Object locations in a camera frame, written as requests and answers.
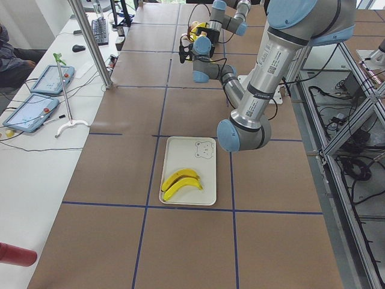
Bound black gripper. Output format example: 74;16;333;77
209;44;215;57
206;28;220;45

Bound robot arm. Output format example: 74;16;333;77
207;0;251;46
191;1;356;152

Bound brown wicker basket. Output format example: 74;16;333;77
186;22;199;43

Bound white bear tray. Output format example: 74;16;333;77
159;136;217;206

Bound black keyboard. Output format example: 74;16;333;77
91;17;109;46

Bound black computer mouse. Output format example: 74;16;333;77
72;45;85;52

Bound far teach pendant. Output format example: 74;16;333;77
30;65;75;95

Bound teach pendant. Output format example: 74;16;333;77
3;93;59;132
30;65;75;95

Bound near teach pendant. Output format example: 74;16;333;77
3;93;59;132

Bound red bottle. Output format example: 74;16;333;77
1;243;37;267

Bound aluminium frame post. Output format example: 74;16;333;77
68;0;112;89

